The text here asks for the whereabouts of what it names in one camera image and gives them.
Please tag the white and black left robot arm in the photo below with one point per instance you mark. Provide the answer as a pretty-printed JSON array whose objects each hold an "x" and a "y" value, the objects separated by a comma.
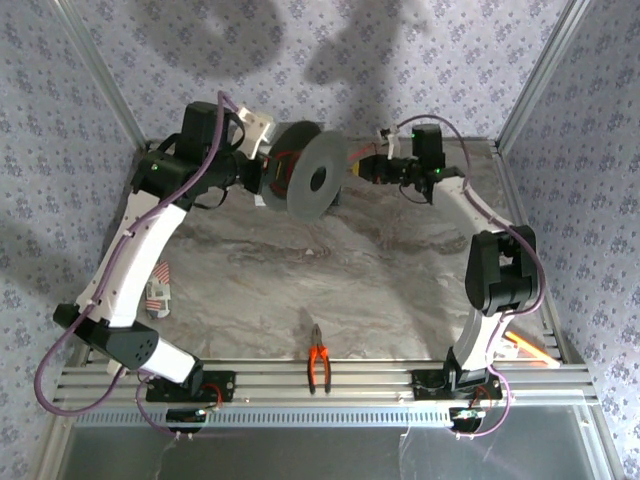
[{"x": 140, "y": 255}]

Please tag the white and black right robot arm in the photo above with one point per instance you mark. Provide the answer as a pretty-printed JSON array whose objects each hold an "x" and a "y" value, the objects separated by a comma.
[{"x": 500, "y": 270}]

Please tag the white plastic box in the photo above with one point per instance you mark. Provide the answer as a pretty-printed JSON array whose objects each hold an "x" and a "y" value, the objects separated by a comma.
[{"x": 259, "y": 201}]

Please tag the small white carton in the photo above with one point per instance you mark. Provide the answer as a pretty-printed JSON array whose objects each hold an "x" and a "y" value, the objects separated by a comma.
[{"x": 506, "y": 351}]

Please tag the orange pen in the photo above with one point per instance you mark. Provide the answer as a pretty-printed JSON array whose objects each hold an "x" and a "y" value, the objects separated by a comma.
[{"x": 530, "y": 347}]

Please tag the shiny metal panel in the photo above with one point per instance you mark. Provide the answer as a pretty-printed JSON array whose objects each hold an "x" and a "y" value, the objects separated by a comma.
[{"x": 300, "y": 455}]

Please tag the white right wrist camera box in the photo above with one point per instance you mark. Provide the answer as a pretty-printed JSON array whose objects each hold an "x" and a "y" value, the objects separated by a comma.
[{"x": 391, "y": 142}]

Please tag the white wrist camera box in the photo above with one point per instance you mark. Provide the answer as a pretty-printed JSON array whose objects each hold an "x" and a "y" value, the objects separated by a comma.
[
  {"x": 391, "y": 142},
  {"x": 255, "y": 130}
]

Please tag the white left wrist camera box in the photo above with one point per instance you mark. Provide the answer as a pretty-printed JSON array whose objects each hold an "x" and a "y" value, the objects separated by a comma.
[{"x": 255, "y": 130}]

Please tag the aluminium side rail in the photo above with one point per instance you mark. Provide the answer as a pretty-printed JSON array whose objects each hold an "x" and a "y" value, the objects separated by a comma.
[{"x": 506, "y": 172}]

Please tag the aluminium frame post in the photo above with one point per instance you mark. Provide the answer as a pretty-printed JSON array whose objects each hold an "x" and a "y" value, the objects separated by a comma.
[
  {"x": 106, "y": 75},
  {"x": 542, "y": 75}
]

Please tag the aluminium rail base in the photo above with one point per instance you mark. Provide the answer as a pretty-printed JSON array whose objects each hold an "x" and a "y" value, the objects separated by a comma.
[{"x": 370, "y": 372}]

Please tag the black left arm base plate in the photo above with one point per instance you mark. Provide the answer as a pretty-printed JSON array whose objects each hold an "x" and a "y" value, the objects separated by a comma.
[{"x": 225, "y": 385}]

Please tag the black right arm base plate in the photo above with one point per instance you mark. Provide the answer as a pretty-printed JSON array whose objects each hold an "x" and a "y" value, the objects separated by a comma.
[{"x": 425, "y": 387}]

